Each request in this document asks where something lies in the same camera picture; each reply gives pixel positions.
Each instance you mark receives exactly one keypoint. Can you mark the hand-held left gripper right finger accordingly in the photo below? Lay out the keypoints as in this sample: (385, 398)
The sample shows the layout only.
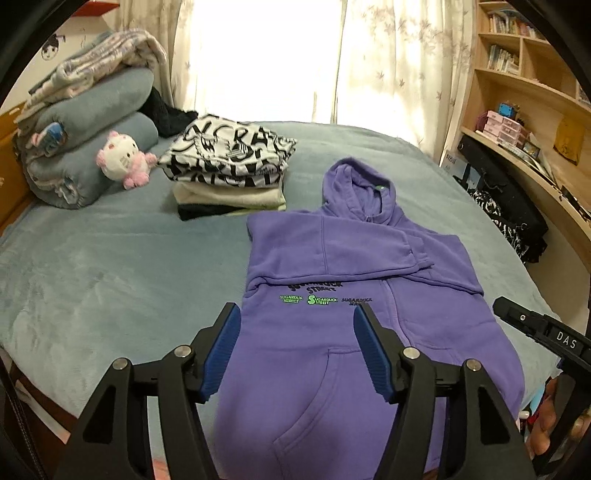
(376, 360)

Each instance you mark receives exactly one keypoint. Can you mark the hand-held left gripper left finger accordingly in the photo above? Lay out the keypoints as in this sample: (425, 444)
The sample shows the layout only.
(221, 355)

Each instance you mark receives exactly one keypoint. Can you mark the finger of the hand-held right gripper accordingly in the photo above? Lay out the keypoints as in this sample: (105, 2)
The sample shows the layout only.
(521, 318)

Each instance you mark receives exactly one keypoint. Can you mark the purple zip hoodie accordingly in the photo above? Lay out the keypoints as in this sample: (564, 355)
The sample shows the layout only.
(300, 332)

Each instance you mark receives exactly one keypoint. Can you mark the person's right hand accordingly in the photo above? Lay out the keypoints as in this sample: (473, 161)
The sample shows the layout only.
(545, 424)

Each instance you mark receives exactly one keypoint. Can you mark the black and white patterned cloth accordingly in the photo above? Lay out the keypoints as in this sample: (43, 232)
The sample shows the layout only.
(512, 235)

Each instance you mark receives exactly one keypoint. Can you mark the black hanging garment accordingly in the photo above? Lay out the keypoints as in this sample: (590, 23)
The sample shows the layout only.
(517, 207)

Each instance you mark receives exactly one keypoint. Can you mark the black folded garment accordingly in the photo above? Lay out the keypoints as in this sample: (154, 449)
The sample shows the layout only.
(198, 212)

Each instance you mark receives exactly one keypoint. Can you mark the cream folded garment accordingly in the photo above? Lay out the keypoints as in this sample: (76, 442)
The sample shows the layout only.
(217, 196)

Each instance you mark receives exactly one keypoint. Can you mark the white carton box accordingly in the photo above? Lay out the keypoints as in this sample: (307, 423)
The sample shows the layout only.
(455, 164)

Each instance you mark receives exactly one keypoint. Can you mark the yellow paper bag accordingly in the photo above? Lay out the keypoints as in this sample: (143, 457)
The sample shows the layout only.
(569, 138)

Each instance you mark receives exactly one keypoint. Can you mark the stack of pink boxes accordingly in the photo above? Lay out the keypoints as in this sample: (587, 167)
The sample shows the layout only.
(501, 127)

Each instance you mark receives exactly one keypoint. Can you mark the black and white printed garment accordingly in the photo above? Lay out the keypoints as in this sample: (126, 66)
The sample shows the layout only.
(221, 147)

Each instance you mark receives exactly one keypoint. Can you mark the small blue box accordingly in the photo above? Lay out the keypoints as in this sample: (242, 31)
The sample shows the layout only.
(508, 110)

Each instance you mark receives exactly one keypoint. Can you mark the wooden bookshelf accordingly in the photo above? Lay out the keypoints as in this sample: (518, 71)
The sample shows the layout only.
(549, 101)

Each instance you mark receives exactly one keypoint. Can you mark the white and pink plush toy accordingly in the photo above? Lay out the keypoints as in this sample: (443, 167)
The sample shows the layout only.
(120, 157)

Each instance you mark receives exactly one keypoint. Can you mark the rolled blue-grey blanket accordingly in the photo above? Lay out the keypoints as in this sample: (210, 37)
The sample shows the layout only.
(106, 97)
(78, 170)

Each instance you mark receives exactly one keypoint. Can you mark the black fuzzy garment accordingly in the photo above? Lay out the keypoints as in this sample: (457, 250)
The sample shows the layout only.
(171, 120)

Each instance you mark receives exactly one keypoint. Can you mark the row of books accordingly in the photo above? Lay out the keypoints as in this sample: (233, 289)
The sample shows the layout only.
(503, 59)
(510, 24)

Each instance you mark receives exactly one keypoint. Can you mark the wooden headboard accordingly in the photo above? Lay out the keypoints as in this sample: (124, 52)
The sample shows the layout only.
(11, 184)

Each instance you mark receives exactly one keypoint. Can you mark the beige leaf-print curtain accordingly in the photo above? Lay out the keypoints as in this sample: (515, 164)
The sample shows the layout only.
(406, 69)
(157, 37)

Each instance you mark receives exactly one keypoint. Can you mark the white and purple patterned blanket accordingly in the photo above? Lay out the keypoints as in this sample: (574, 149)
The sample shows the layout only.
(115, 50)

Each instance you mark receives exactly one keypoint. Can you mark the cartoon face wall sticker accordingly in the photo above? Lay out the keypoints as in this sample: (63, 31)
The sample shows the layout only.
(51, 46)

